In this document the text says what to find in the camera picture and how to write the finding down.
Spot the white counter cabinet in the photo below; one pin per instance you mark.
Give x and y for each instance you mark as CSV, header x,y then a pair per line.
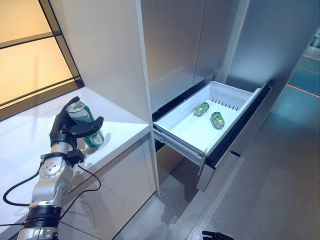
x,y
112,175

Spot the tall green beer can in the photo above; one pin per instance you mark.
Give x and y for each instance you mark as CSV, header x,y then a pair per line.
x,y
82,113

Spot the small green drink can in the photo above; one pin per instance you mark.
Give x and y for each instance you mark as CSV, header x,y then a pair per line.
x,y
217,120
202,108

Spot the silver fridge drawer front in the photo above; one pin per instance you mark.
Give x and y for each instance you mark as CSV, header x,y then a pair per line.
x,y
232,150

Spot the white plastic drawer bin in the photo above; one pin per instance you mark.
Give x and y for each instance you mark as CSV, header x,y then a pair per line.
x,y
187,125

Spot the silver fridge body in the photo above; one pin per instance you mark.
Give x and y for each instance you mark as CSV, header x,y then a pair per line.
x,y
175,37

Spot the black framed lit window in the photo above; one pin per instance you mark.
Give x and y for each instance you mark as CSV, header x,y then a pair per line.
x,y
25,62

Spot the white tall side panel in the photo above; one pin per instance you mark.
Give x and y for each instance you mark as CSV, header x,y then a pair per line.
x,y
100,50

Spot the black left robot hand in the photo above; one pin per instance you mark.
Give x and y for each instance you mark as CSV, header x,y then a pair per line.
x,y
60,127

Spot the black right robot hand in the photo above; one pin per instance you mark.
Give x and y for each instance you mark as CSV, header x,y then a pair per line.
x,y
217,236

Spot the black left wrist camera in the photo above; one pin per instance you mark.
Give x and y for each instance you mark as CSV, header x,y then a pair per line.
x,y
75,157

